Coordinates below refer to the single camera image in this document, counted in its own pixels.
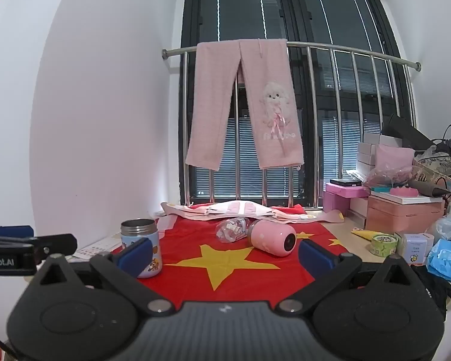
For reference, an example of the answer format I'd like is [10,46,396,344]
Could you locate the flat white box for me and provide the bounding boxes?
[370,190,443,206]

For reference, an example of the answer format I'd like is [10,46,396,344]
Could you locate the large pale pink box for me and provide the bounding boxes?
[365,195,445,236]

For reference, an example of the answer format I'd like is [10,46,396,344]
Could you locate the steel window railing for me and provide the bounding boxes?
[162,41,422,210]

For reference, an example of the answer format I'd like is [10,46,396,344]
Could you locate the black bag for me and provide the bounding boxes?
[381,114,437,152]

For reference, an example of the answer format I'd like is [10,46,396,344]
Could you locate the blue wipes packet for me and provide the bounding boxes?
[426,238,451,282]

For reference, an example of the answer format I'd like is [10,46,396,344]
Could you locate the patterned tote bag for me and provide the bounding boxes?
[413,150,451,201]

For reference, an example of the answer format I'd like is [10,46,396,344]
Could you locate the printed paper sheet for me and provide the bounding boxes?
[68,234,127,263]

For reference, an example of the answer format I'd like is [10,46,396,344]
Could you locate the red cloth with yellow stars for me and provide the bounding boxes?
[111,204,347,308]

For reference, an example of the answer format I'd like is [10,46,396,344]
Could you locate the green tape roll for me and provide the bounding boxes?
[371,233,398,257]

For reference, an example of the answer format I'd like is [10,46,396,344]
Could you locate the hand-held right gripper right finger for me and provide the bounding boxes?
[277,239,416,316]

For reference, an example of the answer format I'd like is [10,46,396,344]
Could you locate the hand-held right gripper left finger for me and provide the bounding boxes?
[35,239,176,317]

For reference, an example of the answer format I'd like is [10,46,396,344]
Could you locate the black cloth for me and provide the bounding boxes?
[410,265,451,322]

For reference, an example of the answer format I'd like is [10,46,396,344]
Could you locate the white and pink cloth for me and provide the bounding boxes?
[160,201,345,224]

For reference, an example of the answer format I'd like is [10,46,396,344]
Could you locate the clear plastic bag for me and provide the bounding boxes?
[424,214,451,244]

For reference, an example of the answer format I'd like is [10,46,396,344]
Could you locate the small black box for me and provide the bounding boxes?
[330,177,363,187]

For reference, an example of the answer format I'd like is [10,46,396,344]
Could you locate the yellow packet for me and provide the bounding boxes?
[351,227,377,242]

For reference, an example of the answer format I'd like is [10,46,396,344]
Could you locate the stack of white boxes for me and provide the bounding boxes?
[355,132,403,176]

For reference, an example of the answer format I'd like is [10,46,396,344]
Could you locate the pink cup with clear lid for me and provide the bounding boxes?
[215,216,297,257]

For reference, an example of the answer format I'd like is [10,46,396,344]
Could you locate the blue cartoon steel cup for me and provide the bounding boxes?
[120,218,162,279]

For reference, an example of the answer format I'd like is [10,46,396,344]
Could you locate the black framed window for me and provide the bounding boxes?
[179,0,419,208]

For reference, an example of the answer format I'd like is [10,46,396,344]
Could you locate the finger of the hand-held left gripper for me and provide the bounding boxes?
[0,234,78,264]
[0,226,34,238]

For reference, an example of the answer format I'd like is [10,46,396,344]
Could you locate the pink crown shaped item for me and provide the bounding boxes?
[388,186,419,198]

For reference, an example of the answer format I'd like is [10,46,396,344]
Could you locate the small white box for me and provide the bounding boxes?
[396,232,435,266]

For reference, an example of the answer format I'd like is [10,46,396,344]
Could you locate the pink plastic bag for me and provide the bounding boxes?
[362,144,418,189]

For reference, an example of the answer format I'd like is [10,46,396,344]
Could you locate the pink stool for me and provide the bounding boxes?
[324,182,370,211]

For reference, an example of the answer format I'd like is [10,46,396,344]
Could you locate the pink pants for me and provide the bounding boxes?
[185,39,305,171]

